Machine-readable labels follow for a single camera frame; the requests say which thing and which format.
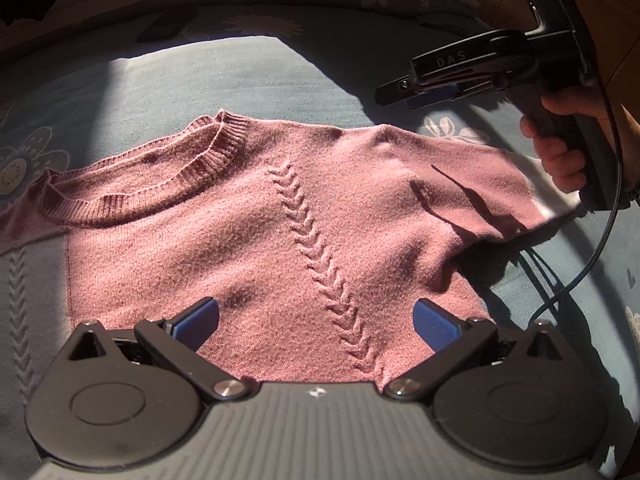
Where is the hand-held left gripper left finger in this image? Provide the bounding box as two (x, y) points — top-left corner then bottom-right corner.
(67, 296), (251, 403)

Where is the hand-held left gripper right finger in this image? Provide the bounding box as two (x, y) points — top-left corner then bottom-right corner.
(384, 297), (577, 404)

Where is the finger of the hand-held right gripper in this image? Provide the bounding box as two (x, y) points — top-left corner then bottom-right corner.
(376, 76), (507, 111)
(410, 31), (532, 87)

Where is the pink and white knit sweater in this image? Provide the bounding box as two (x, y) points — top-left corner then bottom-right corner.
(0, 109), (583, 441)

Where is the person's right hand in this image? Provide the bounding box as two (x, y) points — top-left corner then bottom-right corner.
(520, 85), (640, 197)

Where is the wooden headboard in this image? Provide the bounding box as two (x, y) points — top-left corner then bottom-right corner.
(435, 0), (640, 116)

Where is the small dark flat object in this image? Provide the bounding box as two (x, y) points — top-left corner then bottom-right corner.
(137, 10), (198, 43)

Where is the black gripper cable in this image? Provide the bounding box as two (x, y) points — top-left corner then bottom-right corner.
(529, 72), (624, 328)

